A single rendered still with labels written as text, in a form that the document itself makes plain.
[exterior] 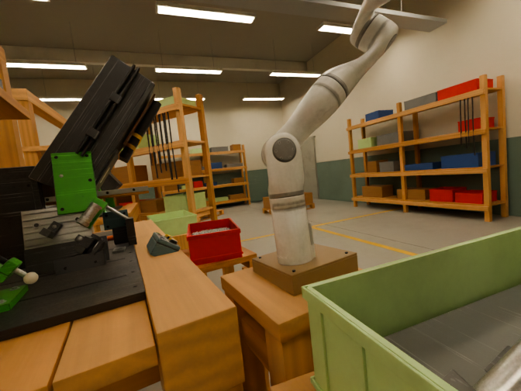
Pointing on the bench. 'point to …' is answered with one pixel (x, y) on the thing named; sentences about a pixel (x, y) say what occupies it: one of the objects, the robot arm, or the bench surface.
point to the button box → (156, 246)
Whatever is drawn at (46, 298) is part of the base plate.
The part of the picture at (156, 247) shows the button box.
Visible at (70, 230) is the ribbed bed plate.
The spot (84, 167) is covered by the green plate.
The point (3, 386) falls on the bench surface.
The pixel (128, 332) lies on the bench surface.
